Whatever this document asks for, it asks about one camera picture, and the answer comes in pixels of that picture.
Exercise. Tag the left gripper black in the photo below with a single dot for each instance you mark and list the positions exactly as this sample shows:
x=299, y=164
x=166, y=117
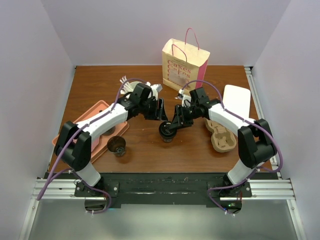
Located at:
x=156, y=115

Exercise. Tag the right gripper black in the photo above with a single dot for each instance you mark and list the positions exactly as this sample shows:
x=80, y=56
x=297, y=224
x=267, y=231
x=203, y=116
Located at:
x=179, y=121

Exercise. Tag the dark translucent plastic cup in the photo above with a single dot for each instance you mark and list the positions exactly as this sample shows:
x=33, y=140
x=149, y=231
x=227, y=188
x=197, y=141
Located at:
x=117, y=145

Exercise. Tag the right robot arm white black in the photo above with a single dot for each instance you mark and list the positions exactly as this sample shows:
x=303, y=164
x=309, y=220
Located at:
x=255, y=141

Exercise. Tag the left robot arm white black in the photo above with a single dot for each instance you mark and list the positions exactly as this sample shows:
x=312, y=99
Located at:
x=74, y=142

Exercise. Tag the white cylindrical holder cup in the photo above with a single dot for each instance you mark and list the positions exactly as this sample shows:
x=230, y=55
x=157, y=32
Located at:
x=133, y=84

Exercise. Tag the brown pulp cup carrier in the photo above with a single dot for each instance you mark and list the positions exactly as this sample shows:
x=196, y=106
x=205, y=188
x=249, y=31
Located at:
x=222, y=139

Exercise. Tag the white rectangular plate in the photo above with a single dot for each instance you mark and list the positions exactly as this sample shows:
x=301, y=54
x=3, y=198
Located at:
x=237, y=100

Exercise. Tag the salmon pink plastic tray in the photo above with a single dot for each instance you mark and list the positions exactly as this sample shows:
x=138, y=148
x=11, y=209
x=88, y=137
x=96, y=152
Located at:
x=100, y=145

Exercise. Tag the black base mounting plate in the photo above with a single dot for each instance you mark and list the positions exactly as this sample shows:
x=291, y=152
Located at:
x=169, y=188

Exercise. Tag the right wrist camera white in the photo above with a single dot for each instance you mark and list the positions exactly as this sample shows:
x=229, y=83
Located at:
x=185, y=99

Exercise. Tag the paper bag with pink handles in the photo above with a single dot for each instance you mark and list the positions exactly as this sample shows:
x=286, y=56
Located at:
x=183, y=64

